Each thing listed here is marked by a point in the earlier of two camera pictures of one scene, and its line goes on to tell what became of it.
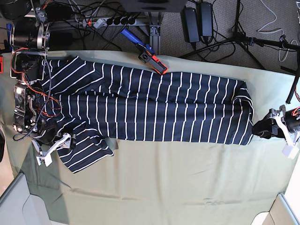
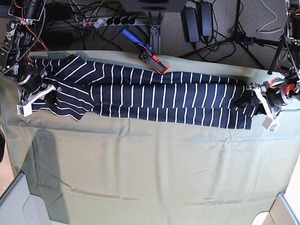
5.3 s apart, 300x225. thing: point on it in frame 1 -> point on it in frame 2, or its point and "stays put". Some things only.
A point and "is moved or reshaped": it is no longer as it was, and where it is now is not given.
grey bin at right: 280,213 stays put
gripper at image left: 47,135 -> 32,89
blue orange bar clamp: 147,55 stays put
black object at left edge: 2,139 stays put
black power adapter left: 191,25 stays put
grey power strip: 109,22 stays put
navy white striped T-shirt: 101,105 is moved or reshaped
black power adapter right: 206,18 stays put
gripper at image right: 267,128 -> 272,98
